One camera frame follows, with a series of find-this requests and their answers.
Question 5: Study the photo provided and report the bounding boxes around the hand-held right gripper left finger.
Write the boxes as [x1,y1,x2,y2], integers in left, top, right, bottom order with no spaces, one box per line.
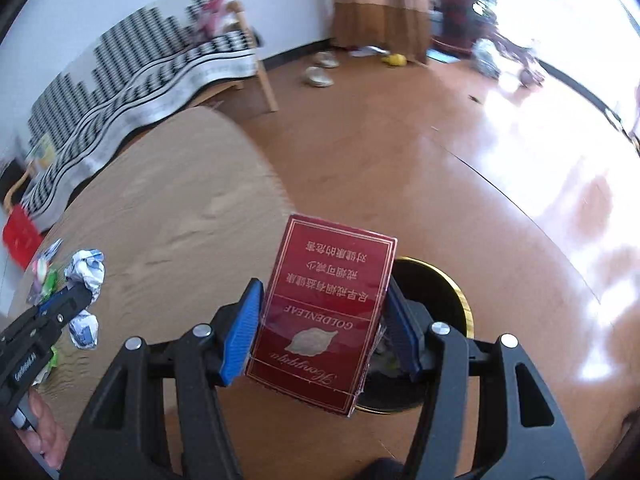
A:
[60,277,265,480]

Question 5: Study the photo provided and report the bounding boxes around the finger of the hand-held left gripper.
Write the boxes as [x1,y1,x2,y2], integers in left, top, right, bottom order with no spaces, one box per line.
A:
[0,287,94,348]
[30,285,76,316]

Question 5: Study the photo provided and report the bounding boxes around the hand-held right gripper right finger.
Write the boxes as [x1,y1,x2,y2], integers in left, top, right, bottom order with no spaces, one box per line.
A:
[382,275,586,480]

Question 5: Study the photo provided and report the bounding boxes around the green yellow wrapper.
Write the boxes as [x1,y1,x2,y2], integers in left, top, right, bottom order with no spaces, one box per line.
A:
[30,346,60,387]

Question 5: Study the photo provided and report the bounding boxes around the blue white wrapper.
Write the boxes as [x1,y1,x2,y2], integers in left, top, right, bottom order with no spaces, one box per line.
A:
[67,310,99,350]
[64,249,107,303]

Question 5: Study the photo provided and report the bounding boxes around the colourful snack wrapper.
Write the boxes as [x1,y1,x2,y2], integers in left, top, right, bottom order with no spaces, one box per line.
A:
[27,237,65,306]

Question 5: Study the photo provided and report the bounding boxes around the black trash bin gold rim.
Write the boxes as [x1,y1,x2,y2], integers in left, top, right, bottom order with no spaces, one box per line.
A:
[350,257,473,413]

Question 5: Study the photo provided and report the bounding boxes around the red cigarette box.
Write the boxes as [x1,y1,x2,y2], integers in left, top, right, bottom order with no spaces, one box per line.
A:
[245,214,399,417]

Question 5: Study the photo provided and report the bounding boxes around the person's left hand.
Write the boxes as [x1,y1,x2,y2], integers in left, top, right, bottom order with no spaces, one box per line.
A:
[22,389,68,468]

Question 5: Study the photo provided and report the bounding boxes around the red plastic bear chair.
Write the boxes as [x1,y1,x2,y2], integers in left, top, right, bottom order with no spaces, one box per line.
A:
[2,205,43,268]

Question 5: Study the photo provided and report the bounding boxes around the children's picture book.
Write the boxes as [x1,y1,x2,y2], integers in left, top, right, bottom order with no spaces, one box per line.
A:
[27,132,56,172]

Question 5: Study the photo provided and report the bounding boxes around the striped black-white sofa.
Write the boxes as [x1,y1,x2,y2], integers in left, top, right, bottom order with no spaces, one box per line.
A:
[22,0,258,231]

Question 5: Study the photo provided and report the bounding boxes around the wooden sofa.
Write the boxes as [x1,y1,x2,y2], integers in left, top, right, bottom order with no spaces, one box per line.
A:
[4,0,279,211]

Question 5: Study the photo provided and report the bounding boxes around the white plastic bag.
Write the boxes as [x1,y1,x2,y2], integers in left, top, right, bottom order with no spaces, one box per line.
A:
[472,39,501,79]

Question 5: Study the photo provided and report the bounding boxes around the child tricycle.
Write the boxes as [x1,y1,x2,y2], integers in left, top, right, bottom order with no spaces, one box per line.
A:
[492,27,548,86]

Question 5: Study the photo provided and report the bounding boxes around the pink cartoon cushion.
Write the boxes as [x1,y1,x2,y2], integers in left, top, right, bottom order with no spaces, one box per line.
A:
[187,0,236,41]

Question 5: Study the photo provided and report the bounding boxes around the potted plant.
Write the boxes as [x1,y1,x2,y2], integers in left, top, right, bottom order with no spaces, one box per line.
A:
[431,0,508,56]

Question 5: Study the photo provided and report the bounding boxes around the brown patterned curtain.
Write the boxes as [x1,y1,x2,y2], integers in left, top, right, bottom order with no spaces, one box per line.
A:
[330,0,433,61]

